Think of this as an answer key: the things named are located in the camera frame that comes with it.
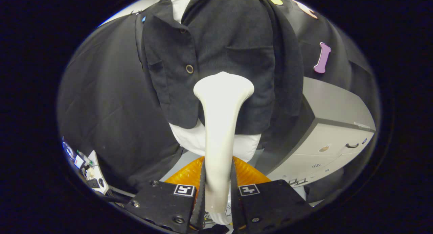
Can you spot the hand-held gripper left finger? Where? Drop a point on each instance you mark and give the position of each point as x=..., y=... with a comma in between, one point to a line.
x=200, y=203

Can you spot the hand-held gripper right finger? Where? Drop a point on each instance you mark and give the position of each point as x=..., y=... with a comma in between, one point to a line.
x=235, y=203

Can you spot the white shirt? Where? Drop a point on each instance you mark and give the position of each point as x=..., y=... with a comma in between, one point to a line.
x=247, y=146

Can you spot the white garment steamer head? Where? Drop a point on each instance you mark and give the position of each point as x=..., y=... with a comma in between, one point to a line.
x=220, y=125

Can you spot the black blazer jacket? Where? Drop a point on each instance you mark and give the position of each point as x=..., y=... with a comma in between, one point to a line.
x=230, y=41

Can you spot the white plastic device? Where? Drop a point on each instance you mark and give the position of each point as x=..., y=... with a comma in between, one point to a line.
x=98, y=180

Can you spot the grey cabinet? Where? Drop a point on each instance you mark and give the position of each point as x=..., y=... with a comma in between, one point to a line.
x=338, y=105

